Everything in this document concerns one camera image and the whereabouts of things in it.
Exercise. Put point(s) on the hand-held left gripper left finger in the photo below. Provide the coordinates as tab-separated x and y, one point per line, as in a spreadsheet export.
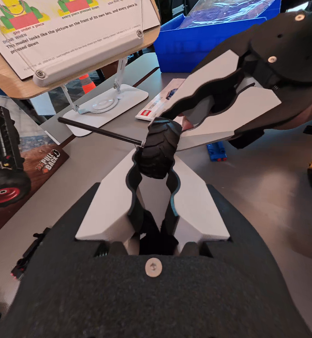
105	208

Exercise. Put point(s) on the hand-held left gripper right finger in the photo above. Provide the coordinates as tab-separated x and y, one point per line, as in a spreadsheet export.
198	208

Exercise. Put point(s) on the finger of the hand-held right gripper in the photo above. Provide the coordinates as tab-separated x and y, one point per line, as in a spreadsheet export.
230	118
211	71

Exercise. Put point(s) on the black lego wheel red rim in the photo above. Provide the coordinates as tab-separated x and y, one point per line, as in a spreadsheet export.
158	150

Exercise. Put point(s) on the long black lego axle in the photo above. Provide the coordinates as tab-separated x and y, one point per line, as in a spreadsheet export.
100	132

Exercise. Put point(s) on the blue lego piece red pins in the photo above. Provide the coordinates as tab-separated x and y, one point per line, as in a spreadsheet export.
216	151

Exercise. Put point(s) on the black lego assembly grey ends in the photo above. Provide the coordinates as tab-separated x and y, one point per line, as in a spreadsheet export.
29	253

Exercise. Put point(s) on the blue plastic bin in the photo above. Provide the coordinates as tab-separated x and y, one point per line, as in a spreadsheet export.
177	50

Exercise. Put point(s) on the white instruction booklet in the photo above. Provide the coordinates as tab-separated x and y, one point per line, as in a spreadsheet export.
156	105

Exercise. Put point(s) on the white document stand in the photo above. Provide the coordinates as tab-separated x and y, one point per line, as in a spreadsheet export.
124	97

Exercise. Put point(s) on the monster truck toy box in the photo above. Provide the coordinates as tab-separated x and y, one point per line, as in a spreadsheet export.
26	158

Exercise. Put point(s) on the orange traffic cone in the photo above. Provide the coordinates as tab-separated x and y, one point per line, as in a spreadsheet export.
88	84

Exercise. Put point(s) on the instruction sheet on stand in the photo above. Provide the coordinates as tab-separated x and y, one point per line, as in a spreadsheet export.
2	79

